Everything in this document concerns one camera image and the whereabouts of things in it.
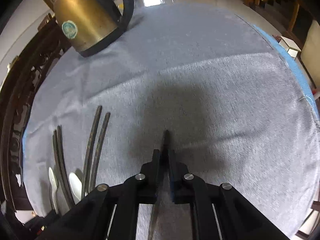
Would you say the grey table cloth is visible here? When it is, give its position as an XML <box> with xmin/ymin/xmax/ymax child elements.
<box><xmin>23</xmin><ymin>3</ymin><xmax>319</xmax><ymax>237</ymax></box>

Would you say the small white stool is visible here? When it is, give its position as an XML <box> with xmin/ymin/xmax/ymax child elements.
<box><xmin>279</xmin><ymin>36</ymin><xmax>301</xmax><ymax>60</ymax></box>

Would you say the dark carved wooden sideboard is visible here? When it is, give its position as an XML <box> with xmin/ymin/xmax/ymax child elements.
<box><xmin>1</xmin><ymin>14</ymin><xmax>71</xmax><ymax>211</ymax></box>

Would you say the gold electric kettle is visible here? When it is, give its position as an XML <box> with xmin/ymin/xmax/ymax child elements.
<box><xmin>44</xmin><ymin>0</ymin><xmax>134</xmax><ymax>57</ymax></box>

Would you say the white plastic spoon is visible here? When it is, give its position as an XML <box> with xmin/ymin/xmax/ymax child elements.
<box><xmin>69</xmin><ymin>172</ymin><xmax>82</xmax><ymax>201</ymax></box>

